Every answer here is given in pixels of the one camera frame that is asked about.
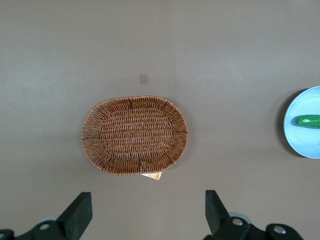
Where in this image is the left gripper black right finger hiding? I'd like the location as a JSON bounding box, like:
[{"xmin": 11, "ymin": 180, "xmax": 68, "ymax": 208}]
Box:
[{"xmin": 203, "ymin": 189, "xmax": 304, "ymax": 240}]

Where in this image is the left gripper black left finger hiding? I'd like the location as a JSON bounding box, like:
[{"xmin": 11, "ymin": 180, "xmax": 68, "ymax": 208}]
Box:
[{"xmin": 0, "ymin": 191, "xmax": 93, "ymax": 240}]

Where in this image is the orange white paper tag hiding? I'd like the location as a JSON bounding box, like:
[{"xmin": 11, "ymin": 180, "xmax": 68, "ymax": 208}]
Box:
[{"xmin": 140, "ymin": 171, "xmax": 163, "ymax": 182}]

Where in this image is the brown oval wicker basket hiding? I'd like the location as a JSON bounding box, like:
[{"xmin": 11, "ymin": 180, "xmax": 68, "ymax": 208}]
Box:
[{"xmin": 80, "ymin": 95, "xmax": 189, "ymax": 176}]

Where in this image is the light blue round plate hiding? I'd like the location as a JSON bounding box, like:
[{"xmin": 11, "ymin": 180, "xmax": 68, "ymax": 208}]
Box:
[{"xmin": 283, "ymin": 86, "xmax": 320, "ymax": 159}]

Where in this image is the green cucumber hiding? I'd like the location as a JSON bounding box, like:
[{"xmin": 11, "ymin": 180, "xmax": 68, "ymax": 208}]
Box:
[{"xmin": 294, "ymin": 115, "xmax": 320, "ymax": 129}]

